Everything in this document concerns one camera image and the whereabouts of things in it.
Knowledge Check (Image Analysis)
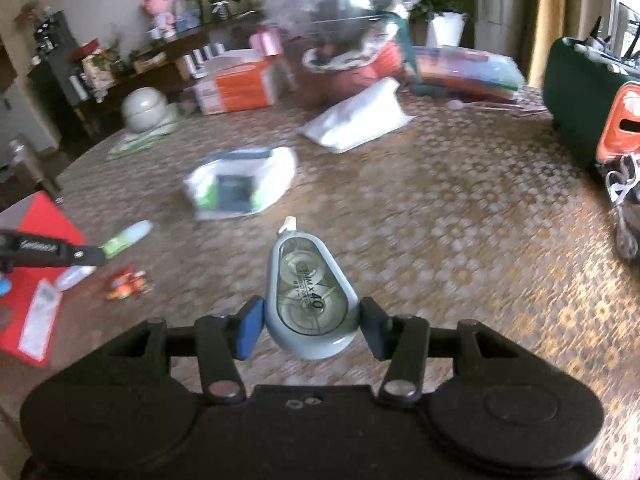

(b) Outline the blue correction tape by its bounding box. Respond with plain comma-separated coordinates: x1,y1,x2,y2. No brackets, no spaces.
263,216,362,361

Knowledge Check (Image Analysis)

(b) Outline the orange white tissue box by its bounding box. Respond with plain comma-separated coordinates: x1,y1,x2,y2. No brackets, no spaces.
192,49,281,116

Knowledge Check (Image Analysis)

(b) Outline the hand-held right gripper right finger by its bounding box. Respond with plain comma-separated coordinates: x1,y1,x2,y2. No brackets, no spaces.
357,296,507,403

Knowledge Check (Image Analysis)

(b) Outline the green folded cloth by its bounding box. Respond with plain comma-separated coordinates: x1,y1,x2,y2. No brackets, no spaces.
106,109,184,162

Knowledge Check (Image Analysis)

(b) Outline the dark green case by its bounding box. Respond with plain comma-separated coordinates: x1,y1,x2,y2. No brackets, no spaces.
542,36,640,172

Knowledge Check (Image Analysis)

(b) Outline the floral red pot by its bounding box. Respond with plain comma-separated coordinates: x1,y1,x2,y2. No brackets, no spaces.
299,35,407,107

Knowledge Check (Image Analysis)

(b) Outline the dark wooden sideboard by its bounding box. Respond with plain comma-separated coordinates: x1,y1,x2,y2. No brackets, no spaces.
75,22,281,136

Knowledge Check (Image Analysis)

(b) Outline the grey white strap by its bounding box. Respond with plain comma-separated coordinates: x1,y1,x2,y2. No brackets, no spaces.
604,154,640,262

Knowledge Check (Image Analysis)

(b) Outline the wet wipes pack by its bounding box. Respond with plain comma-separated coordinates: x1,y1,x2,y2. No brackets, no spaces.
182,146,299,222

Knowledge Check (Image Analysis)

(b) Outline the orange white container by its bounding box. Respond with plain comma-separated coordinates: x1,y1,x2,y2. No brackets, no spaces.
594,81,640,164

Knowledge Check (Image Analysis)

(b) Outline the pink plush doll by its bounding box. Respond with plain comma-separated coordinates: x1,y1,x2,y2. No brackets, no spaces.
140,0,179,42

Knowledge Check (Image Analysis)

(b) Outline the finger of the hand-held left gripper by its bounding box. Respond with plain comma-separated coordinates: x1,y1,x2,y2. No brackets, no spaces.
70,245,107,268

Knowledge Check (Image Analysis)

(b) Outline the small orange toy figure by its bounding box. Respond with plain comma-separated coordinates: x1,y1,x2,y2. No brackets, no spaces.
105,268,151,302

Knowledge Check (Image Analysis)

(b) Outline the grey ceramic jar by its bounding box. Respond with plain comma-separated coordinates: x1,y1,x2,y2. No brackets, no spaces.
122,87,172,134

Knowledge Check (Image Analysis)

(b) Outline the white plastic bag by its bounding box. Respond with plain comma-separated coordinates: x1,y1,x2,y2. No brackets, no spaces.
297,77,417,154

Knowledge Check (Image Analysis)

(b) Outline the white potted plant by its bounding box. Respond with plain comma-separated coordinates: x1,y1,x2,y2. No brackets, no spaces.
407,0,471,50

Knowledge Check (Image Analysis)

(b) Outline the red cardboard box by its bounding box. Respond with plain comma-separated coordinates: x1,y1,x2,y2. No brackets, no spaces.
0,191,87,367

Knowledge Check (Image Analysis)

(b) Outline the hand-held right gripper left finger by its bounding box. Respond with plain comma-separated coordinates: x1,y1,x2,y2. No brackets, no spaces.
117,296,266,403

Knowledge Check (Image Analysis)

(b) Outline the green white pen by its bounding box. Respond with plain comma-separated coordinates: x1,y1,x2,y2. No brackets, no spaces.
55,220,154,291

